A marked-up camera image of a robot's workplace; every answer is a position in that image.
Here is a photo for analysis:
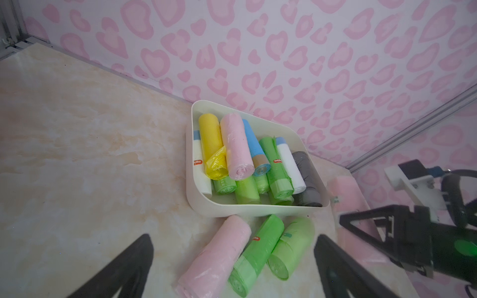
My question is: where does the yellow roll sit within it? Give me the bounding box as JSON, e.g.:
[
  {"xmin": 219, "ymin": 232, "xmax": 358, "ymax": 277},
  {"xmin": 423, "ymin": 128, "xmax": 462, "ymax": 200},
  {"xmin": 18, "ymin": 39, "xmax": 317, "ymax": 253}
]
[
  {"xmin": 199, "ymin": 114, "xmax": 223, "ymax": 161},
  {"xmin": 205, "ymin": 146, "xmax": 229, "ymax": 180}
]

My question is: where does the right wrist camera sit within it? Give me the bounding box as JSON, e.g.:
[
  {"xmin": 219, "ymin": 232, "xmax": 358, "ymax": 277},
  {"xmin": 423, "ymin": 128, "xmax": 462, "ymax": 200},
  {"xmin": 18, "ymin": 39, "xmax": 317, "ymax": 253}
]
[{"xmin": 384, "ymin": 160, "xmax": 446, "ymax": 211}]

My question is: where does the light green roll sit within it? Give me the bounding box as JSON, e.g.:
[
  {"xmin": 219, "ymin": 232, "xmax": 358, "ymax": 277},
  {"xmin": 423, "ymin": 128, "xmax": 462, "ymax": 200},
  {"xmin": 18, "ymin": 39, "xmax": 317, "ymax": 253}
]
[
  {"xmin": 253, "ymin": 174, "xmax": 270, "ymax": 194},
  {"xmin": 267, "ymin": 217, "xmax": 315, "ymax": 281}
]

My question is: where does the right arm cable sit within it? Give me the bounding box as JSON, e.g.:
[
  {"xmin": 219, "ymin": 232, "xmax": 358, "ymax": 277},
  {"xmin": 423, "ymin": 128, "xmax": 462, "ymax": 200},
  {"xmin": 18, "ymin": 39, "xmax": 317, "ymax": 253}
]
[{"xmin": 440, "ymin": 169, "xmax": 477, "ymax": 228}]

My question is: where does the dark green roll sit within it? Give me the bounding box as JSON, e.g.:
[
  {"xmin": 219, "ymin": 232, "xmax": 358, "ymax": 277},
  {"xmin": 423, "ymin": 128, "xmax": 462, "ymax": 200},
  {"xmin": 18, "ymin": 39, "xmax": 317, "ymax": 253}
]
[{"xmin": 213, "ymin": 176, "xmax": 237, "ymax": 195}]

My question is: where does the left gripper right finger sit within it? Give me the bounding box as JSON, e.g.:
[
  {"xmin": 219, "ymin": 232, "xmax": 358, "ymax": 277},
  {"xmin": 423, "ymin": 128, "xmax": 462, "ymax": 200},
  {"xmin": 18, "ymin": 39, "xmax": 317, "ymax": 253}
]
[{"xmin": 314, "ymin": 234, "xmax": 397, "ymax": 298}]

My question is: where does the grey roll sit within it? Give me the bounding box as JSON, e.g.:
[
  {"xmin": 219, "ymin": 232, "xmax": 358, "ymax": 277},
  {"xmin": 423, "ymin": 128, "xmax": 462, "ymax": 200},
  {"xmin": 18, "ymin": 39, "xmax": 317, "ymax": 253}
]
[{"xmin": 292, "ymin": 151, "xmax": 323, "ymax": 207}]

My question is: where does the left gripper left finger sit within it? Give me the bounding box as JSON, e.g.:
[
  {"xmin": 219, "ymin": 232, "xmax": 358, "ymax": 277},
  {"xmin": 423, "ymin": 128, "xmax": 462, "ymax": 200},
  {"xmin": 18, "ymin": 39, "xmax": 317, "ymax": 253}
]
[{"xmin": 69, "ymin": 233, "xmax": 154, "ymax": 298}]

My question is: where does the pink roll with label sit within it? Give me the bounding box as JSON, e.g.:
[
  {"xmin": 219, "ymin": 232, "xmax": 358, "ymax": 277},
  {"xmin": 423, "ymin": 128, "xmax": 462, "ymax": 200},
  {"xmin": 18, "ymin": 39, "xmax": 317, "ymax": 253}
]
[{"xmin": 327, "ymin": 176, "xmax": 392, "ymax": 266}]

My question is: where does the white roll blue cap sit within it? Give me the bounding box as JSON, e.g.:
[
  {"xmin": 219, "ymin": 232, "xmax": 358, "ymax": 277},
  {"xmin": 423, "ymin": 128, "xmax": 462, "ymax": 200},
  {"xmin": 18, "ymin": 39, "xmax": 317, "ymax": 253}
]
[
  {"xmin": 192, "ymin": 130, "xmax": 212, "ymax": 198},
  {"xmin": 276, "ymin": 137, "xmax": 306, "ymax": 195}
]

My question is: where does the white plastic storage box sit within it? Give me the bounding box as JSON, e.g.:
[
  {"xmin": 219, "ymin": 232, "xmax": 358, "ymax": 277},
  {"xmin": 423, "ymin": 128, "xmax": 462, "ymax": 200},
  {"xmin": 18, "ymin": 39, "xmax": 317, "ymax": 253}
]
[{"xmin": 185, "ymin": 100, "xmax": 320, "ymax": 217}]

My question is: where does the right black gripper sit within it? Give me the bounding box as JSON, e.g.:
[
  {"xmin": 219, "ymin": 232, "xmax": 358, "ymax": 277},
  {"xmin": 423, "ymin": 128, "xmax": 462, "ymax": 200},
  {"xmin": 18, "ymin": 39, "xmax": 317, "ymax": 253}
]
[{"xmin": 339, "ymin": 205, "xmax": 477, "ymax": 285}]

